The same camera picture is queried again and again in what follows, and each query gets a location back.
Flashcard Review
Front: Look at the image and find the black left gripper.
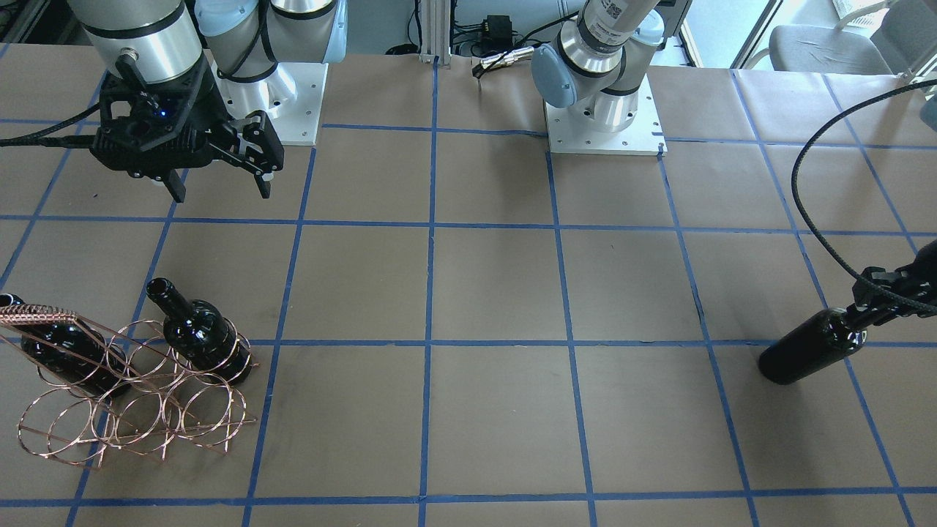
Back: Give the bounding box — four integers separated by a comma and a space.
845, 240, 936, 328

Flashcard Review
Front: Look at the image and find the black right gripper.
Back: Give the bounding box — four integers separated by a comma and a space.
90, 56, 285, 203

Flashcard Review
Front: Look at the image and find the dark wine bottle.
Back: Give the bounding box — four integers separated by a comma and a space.
146, 277, 252, 386
758, 308, 867, 386

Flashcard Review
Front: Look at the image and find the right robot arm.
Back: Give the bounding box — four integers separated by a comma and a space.
68, 1, 348, 203

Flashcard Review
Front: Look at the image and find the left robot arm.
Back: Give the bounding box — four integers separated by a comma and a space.
530, 1, 665, 156

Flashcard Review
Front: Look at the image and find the dark wine bottle in basket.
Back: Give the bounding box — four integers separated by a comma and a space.
146, 277, 252, 386

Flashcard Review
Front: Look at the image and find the grey office chair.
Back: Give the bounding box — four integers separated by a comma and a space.
743, 1, 936, 79

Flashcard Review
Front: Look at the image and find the black braided cable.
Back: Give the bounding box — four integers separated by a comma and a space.
0, 102, 103, 149
791, 79, 937, 317

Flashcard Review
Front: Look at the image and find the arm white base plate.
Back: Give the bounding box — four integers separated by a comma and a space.
215, 62, 330, 146
543, 77, 668, 156

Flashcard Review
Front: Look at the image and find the copper wire wine basket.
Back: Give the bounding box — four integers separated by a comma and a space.
2, 304, 258, 471

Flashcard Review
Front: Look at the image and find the aluminium frame post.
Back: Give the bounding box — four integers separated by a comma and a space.
417, 0, 455, 69

